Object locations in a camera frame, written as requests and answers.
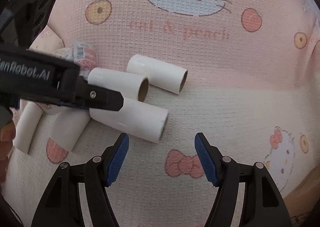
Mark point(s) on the person's left hand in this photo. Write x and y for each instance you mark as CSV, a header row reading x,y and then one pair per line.
x,y
8,134

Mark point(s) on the pink patterned cloth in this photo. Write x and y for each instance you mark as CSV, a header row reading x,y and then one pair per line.
x,y
47,42

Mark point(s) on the crumpled barcode wrapper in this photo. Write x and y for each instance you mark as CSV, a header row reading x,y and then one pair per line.
x,y
80,53

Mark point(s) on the white paper roll tube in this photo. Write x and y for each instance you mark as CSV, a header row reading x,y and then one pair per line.
x,y
159,73
26,126
130,85
68,127
136,118

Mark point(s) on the black camera module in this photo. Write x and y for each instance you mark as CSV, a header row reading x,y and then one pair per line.
x,y
23,20

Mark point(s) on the pink Hello Kitty mat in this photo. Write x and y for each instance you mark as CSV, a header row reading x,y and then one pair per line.
x,y
252,89

